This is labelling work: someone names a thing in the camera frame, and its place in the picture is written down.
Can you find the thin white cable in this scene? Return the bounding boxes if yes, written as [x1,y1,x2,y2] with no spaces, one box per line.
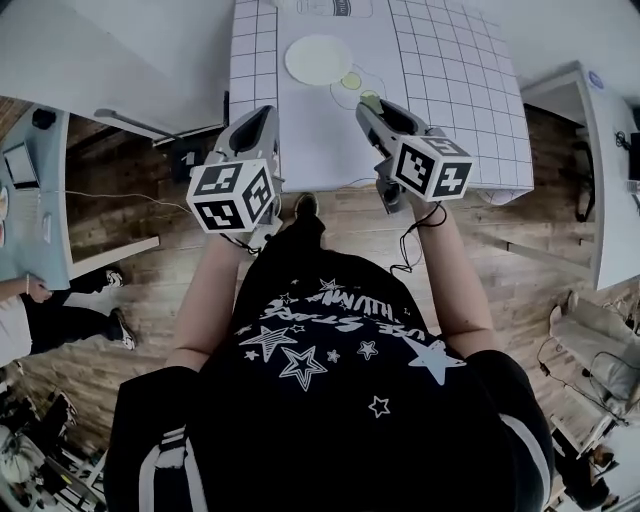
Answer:
[37,188,194,214]

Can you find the pale blue desk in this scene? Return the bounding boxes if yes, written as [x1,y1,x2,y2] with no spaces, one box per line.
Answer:
[0,103,161,292]

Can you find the person's black star-print shirt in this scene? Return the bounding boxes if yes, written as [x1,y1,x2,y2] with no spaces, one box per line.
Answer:
[102,244,556,512]

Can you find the pale green round plate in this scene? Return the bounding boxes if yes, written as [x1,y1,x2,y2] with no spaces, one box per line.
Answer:
[283,34,356,87]

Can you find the right hand-held gripper black cable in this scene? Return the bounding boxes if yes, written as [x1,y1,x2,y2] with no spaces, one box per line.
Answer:
[397,201,449,275]

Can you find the black cable with adapter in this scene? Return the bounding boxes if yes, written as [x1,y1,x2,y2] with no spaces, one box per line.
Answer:
[537,339,632,417]

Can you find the person's right forearm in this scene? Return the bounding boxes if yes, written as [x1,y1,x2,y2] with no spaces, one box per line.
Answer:
[409,201,501,359]

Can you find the person's left forearm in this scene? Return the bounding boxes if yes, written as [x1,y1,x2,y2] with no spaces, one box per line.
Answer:
[164,233,244,372]

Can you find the person's black trousers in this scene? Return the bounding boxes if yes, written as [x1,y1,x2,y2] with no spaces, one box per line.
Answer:
[269,214,331,271]

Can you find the white grid tablecloth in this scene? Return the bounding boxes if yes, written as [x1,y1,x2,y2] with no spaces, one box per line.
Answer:
[227,0,536,204]

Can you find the long white desk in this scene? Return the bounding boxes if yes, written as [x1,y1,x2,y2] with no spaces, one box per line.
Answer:
[519,59,640,291]

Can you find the person's left black shoe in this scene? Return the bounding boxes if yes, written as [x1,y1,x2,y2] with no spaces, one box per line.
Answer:
[293,192,321,221]

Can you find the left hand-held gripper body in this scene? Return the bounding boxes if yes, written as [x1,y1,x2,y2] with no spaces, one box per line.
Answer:
[185,155,285,251]

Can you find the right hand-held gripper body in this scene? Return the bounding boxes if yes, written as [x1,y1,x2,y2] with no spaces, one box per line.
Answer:
[372,127,474,215]

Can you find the white printed mat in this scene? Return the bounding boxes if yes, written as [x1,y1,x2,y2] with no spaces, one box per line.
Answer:
[274,0,416,187]

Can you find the open laptop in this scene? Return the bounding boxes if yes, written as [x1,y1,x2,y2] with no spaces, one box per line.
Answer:
[2,142,41,190]

